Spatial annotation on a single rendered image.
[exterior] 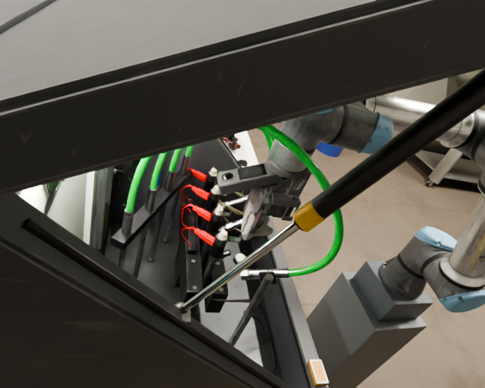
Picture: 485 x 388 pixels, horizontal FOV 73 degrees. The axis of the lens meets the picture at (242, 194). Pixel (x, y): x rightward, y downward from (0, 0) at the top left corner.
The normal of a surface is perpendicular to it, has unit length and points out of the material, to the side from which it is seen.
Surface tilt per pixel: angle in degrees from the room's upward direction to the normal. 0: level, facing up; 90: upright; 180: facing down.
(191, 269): 0
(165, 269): 0
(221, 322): 0
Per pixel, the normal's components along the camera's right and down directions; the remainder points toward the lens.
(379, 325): 0.31, -0.77
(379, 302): -0.92, -0.09
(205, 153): 0.15, 0.62
